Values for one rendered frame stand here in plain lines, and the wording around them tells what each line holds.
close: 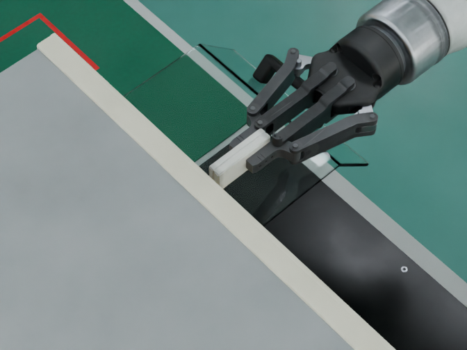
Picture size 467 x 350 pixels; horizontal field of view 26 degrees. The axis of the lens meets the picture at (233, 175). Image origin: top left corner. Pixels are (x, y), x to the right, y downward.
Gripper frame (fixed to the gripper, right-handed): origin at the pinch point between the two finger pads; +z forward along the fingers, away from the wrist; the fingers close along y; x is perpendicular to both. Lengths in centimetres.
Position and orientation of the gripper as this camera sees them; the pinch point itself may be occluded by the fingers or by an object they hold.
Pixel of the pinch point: (240, 159)
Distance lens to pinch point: 100.4
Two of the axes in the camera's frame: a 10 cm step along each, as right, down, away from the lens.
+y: -6.7, -6.2, 4.1
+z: -7.4, 5.6, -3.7
